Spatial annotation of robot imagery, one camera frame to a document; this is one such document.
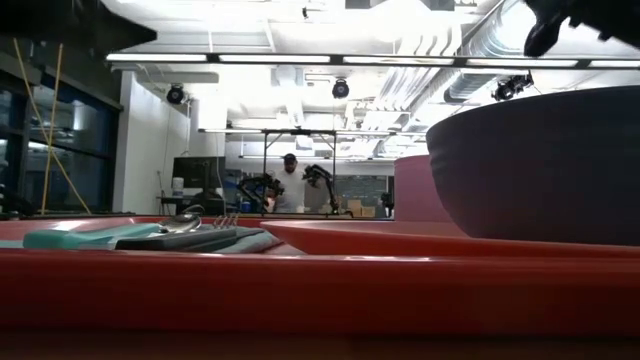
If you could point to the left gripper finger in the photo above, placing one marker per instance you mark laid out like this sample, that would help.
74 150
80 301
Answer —
110 30

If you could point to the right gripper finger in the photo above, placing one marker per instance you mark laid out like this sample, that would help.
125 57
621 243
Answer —
542 30

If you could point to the blue bowl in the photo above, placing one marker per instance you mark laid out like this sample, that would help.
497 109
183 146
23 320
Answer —
540 175

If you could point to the pink mug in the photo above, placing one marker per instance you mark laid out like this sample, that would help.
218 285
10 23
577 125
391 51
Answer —
415 190

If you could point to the teal cloth napkin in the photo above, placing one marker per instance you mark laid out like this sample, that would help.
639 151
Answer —
260 243

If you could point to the black background robot arm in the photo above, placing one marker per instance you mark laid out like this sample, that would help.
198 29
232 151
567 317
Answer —
320 177
257 187

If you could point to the red plastic tray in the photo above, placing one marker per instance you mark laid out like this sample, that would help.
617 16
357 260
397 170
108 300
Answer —
320 295

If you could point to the black ceiling lamp cluster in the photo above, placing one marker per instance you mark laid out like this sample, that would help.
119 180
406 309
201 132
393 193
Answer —
507 89

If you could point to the round black ceiling lamp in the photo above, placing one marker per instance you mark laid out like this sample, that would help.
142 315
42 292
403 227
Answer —
175 94
340 89

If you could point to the dark glass window partition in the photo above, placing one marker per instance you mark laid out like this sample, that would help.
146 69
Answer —
85 165

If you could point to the black computer monitor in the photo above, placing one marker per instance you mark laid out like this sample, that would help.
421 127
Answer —
192 172

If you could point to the long ceiling light bar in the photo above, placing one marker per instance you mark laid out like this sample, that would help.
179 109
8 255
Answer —
275 58

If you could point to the white plastic jar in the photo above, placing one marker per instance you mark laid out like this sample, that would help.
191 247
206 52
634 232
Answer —
178 186

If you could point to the person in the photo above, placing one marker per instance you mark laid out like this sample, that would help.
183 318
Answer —
292 187

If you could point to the brown cardboard box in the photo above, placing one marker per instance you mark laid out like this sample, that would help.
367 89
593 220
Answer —
360 209

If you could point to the black metal frame stand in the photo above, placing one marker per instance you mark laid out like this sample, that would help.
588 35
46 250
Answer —
300 132

